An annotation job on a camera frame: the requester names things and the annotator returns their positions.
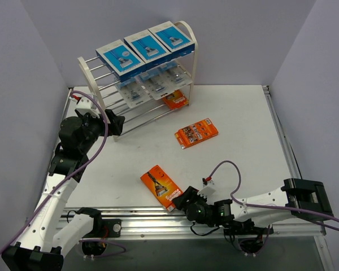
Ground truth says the orange Gillette Fusion5 box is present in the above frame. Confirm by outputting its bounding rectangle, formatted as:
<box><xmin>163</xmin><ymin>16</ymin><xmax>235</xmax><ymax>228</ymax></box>
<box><xmin>140</xmin><ymin>165</ymin><xmax>183</xmax><ymax>212</ymax></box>
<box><xmin>162</xmin><ymin>89</ymin><xmax>189</xmax><ymax>110</ymax></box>

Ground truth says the small blue cartridge pack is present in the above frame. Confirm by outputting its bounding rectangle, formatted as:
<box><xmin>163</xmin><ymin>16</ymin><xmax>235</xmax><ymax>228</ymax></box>
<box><xmin>116</xmin><ymin>81</ymin><xmax>151</xmax><ymax>108</ymax></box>

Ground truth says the orange Gillette styler box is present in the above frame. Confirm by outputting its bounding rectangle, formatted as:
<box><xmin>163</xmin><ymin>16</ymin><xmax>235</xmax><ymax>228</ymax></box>
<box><xmin>175</xmin><ymin>118</ymin><xmax>219</xmax><ymax>149</ymax></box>

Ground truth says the gillette razor blister pack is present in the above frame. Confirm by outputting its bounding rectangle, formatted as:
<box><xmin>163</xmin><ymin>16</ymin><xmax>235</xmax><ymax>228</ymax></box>
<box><xmin>160</xmin><ymin>65</ymin><xmax>193</xmax><ymax>88</ymax></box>
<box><xmin>138</xmin><ymin>69</ymin><xmax>177</xmax><ymax>100</ymax></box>

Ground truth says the blue Harry's box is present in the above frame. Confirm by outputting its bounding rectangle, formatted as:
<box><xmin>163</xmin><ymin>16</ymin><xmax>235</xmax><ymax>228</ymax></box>
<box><xmin>124</xmin><ymin>30</ymin><xmax>172</xmax><ymax>70</ymax></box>
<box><xmin>148</xmin><ymin>21</ymin><xmax>195</xmax><ymax>59</ymax></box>
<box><xmin>95</xmin><ymin>40</ymin><xmax>146</xmax><ymax>82</ymax></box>

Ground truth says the Gillette razor blister pack front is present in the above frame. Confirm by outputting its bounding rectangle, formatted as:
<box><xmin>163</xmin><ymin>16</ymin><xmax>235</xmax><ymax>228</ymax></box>
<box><xmin>160</xmin><ymin>65</ymin><xmax>193</xmax><ymax>88</ymax></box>

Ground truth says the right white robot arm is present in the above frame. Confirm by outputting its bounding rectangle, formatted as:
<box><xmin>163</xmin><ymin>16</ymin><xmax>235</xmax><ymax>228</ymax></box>
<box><xmin>173</xmin><ymin>177</ymin><xmax>333</xmax><ymax>233</ymax></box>

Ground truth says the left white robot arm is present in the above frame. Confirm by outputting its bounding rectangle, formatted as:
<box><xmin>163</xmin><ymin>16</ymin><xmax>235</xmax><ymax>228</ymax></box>
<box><xmin>1</xmin><ymin>110</ymin><xmax>125</xmax><ymax>270</ymax></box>

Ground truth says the cream metal-rod shelf rack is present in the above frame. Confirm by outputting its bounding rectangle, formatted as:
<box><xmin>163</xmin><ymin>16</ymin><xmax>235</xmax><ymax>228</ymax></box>
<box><xmin>77</xmin><ymin>20</ymin><xmax>198</xmax><ymax>142</ymax></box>

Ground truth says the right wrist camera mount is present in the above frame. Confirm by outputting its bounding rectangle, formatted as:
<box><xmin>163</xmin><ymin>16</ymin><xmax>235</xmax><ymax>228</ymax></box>
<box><xmin>198</xmin><ymin>177</ymin><xmax>216</xmax><ymax>199</ymax></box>

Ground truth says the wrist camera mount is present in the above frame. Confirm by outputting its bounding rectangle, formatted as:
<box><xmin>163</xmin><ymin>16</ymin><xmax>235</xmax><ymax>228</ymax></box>
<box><xmin>70</xmin><ymin>94</ymin><xmax>100</xmax><ymax>119</ymax></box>
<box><xmin>198</xmin><ymin>177</ymin><xmax>216</xmax><ymax>199</ymax></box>

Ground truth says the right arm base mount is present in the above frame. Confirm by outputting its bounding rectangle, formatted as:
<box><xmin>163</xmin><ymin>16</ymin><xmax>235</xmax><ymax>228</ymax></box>
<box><xmin>223</xmin><ymin>219</ymin><xmax>273</xmax><ymax>257</ymax></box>

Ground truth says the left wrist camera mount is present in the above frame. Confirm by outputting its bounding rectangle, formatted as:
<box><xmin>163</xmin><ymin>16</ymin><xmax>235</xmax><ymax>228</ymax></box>
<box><xmin>70</xmin><ymin>94</ymin><xmax>100</xmax><ymax>119</ymax></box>

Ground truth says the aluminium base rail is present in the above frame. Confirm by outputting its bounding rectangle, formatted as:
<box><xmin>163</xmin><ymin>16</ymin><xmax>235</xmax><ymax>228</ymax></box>
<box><xmin>55</xmin><ymin>207</ymin><xmax>325</xmax><ymax>241</ymax></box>

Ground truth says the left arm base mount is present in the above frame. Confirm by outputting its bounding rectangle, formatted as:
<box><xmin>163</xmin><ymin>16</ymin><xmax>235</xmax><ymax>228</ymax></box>
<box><xmin>81</xmin><ymin>219</ymin><xmax>122</xmax><ymax>256</ymax></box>

